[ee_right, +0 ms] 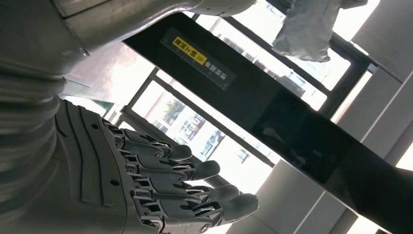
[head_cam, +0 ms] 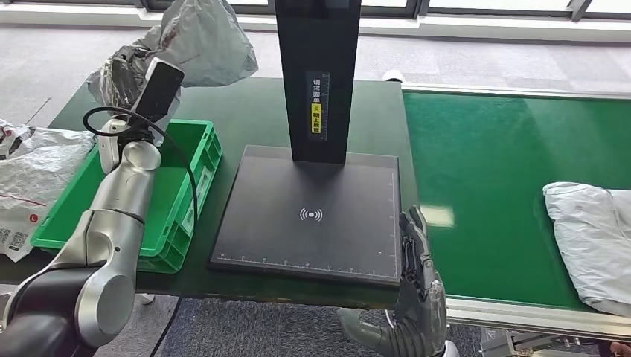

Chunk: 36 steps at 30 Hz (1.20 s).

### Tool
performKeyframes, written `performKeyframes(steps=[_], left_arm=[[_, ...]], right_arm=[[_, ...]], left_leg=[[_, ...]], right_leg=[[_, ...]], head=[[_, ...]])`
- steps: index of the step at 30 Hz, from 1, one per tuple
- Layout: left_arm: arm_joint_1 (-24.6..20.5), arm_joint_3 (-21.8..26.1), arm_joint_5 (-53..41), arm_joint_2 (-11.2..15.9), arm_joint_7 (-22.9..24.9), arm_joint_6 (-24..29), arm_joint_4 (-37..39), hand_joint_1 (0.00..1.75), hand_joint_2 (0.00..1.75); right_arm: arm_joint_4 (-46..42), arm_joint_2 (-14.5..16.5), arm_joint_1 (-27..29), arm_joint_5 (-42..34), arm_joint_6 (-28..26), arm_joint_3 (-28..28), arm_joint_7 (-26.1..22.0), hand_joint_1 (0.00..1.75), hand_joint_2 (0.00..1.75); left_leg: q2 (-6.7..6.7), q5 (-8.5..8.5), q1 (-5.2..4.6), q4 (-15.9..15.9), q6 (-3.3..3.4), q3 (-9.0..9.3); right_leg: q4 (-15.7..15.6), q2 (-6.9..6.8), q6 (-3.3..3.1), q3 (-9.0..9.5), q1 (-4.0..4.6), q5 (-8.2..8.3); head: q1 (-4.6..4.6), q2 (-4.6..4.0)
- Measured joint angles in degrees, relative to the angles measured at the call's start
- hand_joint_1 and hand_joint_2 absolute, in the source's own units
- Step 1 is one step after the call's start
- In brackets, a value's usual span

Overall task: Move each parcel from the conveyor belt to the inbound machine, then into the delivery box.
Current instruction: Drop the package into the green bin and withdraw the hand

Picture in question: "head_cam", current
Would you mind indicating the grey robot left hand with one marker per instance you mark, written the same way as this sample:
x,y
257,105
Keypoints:
x,y
123,79

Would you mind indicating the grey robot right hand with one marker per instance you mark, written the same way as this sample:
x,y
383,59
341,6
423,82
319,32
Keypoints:
x,y
419,310

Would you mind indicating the grey parcel with red line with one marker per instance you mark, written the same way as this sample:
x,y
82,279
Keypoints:
x,y
207,44

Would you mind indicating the plain grey parcel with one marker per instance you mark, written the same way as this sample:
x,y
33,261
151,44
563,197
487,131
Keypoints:
x,y
586,236

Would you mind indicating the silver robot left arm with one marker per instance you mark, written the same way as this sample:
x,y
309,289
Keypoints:
x,y
108,226

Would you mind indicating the white parcel with QR label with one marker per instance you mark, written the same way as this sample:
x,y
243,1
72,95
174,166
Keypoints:
x,y
34,172

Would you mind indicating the black inbound scanner machine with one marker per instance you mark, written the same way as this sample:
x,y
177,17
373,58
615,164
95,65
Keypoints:
x,y
315,226

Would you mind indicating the green conveyor belt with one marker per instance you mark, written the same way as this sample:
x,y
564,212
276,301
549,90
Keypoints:
x,y
493,172

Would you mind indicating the green plastic crate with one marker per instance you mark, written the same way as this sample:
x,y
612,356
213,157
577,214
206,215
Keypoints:
x,y
167,197

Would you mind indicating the dark green table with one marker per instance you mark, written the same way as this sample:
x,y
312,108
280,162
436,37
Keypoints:
x,y
246,108

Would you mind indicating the yellow black scanner label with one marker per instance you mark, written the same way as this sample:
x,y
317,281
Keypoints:
x,y
317,108

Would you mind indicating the white round object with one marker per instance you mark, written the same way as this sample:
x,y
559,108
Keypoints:
x,y
393,76

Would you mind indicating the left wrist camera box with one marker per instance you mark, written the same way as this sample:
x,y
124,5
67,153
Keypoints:
x,y
157,91

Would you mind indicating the aluminium conveyor frame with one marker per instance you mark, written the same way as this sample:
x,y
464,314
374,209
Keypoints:
x,y
542,323

